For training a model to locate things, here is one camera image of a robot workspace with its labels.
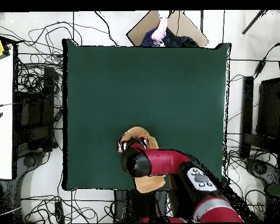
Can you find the tan terry towel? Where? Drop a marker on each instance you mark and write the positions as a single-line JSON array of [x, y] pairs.
[[149, 184]]

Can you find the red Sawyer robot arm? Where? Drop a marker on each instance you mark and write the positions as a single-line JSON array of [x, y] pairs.
[[163, 161]]

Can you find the dark green table cloth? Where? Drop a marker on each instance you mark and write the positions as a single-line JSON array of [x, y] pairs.
[[154, 81]]

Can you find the black floor stand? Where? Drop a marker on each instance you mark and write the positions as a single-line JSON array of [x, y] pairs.
[[49, 105], [247, 105]]

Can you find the black power strip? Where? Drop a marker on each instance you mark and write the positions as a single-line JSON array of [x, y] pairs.
[[59, 211]]

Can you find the grey chair base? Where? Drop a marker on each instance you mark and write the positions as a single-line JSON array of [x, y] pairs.
[[261, 168], [29, 161]]

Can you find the blue dotted garment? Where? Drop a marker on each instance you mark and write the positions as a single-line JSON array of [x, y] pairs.
[[147, 39]]

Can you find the dark navy garment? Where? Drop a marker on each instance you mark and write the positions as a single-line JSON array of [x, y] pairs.
[[177, 40]]

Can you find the white desk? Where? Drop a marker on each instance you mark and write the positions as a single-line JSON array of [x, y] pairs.
[[1, 140]]

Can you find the pale pink garment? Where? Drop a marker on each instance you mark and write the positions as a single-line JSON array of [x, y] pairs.
[[161, 30]]

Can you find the brown cardboard box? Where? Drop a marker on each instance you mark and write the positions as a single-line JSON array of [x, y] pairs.
[[191, 28]]

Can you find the black rod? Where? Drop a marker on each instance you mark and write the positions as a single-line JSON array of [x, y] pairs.
[[254, 22]]

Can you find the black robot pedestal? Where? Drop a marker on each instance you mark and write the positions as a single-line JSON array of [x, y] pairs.
[[140, 205]]

